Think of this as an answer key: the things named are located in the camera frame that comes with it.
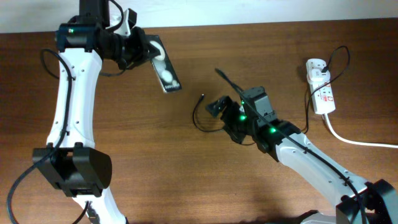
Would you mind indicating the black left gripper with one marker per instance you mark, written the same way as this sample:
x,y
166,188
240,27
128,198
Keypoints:
x,y
142,48

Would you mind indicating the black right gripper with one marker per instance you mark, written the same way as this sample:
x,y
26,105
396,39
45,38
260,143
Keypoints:
x,y
226,117

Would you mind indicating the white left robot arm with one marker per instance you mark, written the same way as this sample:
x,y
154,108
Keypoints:
x,y
69,161

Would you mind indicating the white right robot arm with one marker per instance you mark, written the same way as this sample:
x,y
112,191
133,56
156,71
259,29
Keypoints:
x,y
355,199

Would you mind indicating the white USB charger plug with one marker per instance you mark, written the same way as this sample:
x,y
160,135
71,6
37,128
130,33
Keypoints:
x,y
315,75

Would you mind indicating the white power strip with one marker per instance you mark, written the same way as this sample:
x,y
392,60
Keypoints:
x,y
323,100

